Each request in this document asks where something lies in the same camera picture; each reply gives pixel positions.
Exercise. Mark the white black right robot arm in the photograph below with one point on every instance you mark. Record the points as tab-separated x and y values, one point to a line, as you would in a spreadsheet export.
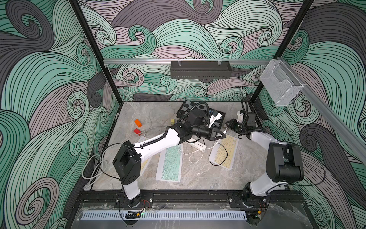
284	164

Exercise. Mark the red tag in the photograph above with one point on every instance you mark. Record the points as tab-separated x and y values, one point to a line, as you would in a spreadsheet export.
137	131

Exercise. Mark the aluminium rail back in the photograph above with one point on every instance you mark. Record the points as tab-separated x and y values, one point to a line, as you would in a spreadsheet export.
134	61

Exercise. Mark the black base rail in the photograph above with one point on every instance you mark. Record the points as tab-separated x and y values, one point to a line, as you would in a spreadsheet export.
235	198

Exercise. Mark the yellow keyboard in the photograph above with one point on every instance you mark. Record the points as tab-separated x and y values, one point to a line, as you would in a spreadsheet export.
145	164
223	153

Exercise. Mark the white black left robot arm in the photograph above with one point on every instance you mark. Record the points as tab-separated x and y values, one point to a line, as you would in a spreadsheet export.
199	121

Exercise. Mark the aluminium rail right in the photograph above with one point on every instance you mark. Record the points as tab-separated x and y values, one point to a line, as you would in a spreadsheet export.
354	143

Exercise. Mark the orange tag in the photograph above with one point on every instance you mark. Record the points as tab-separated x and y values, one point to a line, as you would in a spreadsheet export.
138	123

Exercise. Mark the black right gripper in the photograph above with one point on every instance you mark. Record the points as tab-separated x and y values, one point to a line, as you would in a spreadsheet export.
236	124

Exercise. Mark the clear plastic wall box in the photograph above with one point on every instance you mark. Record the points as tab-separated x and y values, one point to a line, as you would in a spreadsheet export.
281	82

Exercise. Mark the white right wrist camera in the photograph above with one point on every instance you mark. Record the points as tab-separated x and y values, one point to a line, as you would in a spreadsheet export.
240	117

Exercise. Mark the white slotted cable duct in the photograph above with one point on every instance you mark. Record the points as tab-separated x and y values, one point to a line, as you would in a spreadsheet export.
166	215

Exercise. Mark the green white keyboard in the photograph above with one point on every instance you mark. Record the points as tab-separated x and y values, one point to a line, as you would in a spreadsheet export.
170	164

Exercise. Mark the black wall tray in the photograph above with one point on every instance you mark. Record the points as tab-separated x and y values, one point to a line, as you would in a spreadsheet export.
200	70

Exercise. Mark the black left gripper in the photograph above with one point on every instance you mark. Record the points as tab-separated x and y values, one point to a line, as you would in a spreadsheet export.
210	133

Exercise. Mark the white power strip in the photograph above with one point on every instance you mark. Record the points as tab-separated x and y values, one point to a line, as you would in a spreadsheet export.
198	145

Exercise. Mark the aluminium rail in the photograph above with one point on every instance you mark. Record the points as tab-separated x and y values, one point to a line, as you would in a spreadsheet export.
354	143
134	61

